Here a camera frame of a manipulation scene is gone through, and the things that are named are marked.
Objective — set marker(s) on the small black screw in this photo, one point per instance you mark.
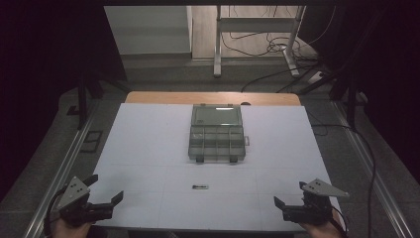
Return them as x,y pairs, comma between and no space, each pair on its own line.
200,187

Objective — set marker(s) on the black rectangular floor frame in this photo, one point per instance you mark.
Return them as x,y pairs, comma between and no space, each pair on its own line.
91,141

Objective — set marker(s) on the grey metal desk frame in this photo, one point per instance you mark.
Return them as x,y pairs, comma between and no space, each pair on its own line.
256,24

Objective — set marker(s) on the wooden table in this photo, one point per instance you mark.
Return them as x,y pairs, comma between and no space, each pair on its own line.
185,97

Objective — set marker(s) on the aluminium floor rail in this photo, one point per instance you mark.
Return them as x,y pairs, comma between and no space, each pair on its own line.
62,172
369,172

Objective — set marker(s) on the white cabinet panel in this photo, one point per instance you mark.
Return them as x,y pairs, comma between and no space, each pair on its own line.
148,29

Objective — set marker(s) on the white table mat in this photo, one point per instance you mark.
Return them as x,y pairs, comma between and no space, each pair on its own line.
148,148

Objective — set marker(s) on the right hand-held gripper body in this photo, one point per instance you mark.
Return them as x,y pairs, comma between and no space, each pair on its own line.
313,208

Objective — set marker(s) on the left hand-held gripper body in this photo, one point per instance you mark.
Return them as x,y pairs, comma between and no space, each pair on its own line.
73,195

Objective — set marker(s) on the clear plastic compartment box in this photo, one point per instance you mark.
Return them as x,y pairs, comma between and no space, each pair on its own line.
216,139

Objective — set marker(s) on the white power strip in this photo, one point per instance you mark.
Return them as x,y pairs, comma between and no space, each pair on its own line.
315,77

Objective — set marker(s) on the black camera stand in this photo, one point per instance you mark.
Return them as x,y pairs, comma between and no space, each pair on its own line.
351,95
82,99

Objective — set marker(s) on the person's right hand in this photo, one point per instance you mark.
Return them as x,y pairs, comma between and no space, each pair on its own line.
322,231

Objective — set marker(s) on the person's left hand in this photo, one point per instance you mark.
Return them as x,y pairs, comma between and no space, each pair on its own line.
69,231

